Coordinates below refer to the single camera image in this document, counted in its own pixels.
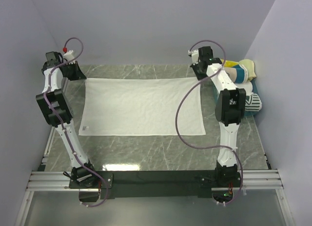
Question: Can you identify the white terry towel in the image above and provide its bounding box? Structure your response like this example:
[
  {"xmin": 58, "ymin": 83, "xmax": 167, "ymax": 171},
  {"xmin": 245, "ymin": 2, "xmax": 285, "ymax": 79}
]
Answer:
[{"xmin": 79, "ymin": 77, "xmax": 206, "ymax": 136}]

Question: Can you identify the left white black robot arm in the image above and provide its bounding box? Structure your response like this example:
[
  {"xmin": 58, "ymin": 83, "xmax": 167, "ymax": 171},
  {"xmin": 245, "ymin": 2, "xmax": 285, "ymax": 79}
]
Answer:
[{"xmin": 36, "ymin": 50, "xmax": 98, "ymax": 188}]

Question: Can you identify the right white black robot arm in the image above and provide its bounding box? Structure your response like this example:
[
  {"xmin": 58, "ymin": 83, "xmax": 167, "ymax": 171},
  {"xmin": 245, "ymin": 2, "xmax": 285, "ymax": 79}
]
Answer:
[{"xmin": 188, "ymin": 46, "xmax": 246, "ymax": 187}]

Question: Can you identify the teal tray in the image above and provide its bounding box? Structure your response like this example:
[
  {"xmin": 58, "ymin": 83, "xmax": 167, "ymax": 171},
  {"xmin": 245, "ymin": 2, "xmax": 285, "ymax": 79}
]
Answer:
[{"xmin": 212, "ymin": 79, "xmax": 262, "ymax": 118}]

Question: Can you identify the yellow patterned rolled towel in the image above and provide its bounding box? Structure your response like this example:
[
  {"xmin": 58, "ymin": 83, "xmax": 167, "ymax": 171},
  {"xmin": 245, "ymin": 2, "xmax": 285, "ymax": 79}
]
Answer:
[{"xmin": 224, "ymin": 60, "xmax": 239, "ymax": 68}]

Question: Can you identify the beige teal rolled towel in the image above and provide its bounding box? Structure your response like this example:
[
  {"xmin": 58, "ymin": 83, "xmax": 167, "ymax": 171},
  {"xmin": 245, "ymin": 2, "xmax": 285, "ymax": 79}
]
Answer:
[{"xmin": 224, "ymin": 66, "xmax": 248, "ymax": 84}]

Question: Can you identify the pale yellow rolled towel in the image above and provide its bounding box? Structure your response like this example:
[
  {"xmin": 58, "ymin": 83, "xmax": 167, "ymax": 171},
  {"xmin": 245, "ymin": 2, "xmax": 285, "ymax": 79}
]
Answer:
[{"xmin": 239, "ymin": 59, "xmax": 256, "ymax": 81}]

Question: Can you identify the black white striped rolled towel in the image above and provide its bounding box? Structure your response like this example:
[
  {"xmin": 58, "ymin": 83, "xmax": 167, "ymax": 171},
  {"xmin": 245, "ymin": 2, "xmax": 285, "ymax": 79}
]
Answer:
[{"xmin": 245, "ymin": 94, "xmax": 262, "ymax": 112}]

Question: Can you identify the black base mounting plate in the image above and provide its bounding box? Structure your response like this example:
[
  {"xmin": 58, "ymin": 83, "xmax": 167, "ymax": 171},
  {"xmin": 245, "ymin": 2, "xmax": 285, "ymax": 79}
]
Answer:
[{"xmin": 68, "ymin": 170, "xmax": 243, "ymax": 203}]

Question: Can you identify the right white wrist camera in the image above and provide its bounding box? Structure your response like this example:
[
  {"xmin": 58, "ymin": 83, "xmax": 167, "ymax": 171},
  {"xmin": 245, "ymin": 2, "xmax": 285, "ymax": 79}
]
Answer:
[{"xmin": 188, "ymin": 49, "xmax": 199, "ymax": 65}]

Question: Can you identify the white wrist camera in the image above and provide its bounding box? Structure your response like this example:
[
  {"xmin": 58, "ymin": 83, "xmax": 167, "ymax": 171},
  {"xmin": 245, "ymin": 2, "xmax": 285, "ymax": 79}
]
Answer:
[
  {"xmin": 62, "ymin": 47, "xmax": 76, "ymax": 64},
  {"xmin": 188, "ymin": 49, "xmax": 199, "ymax": 65}
]

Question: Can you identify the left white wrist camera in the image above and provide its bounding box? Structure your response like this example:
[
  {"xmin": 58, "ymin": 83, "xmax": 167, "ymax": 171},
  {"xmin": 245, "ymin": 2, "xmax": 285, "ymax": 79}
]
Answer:
[{"xmin": 62, "ymin": 47, "xmax": 76, "ymax": 64}]

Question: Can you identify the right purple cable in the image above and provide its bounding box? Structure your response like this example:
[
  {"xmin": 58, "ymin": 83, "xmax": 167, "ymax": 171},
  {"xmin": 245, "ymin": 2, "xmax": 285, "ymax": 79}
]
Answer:
[{"xmin": 175, "ymin": 39, "xmax": 244, "ymax": 205}]

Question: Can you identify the aluminium rail frame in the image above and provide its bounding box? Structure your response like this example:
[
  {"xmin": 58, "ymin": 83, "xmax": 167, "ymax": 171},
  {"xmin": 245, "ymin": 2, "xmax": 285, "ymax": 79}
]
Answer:
[{"xmin": 14, "ymin": 64, "xmax": 297, "ymax": 226}]

